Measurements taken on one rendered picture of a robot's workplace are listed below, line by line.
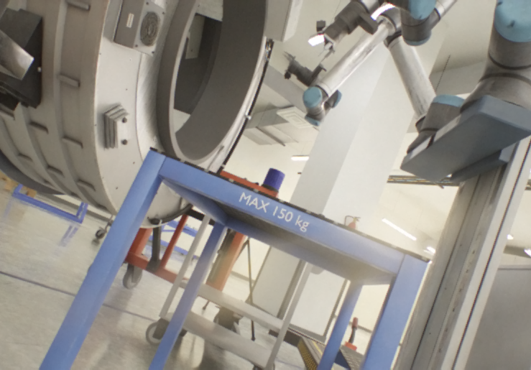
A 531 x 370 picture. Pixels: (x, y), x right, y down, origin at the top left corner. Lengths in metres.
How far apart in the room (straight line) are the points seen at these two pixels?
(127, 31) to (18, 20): 0.27
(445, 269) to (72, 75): 1.35
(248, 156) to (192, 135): 9.91
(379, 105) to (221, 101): 3.25
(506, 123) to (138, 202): 1.04
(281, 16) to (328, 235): 1.61
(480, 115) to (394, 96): 3.96
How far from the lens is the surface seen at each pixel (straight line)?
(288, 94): 7.65
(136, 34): 1.10
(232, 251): 2.54
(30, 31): 1.19
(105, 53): 1.11
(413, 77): 2.17
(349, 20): 1.46
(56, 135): 1.27
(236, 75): 2.07
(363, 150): 4.89
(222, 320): 2.48
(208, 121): 2.00
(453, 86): 6.21
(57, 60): 1.18
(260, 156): 12.01
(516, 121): 1.36
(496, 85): 1.41
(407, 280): 0.57
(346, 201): 4.75
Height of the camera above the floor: 0.50
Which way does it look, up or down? 9 degrees up
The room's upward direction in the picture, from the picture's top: 24 degrees clockwise
